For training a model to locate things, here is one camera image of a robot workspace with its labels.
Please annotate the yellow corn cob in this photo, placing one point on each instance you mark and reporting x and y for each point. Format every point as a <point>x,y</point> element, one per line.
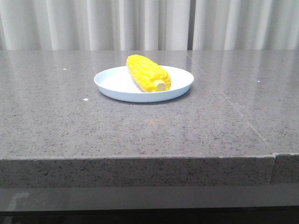
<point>147,74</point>

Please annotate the light blue round plate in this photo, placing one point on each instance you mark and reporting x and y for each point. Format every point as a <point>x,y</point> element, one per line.
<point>117,83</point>

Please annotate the white pleated curtain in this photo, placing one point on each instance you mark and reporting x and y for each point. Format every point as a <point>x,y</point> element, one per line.
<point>149,24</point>

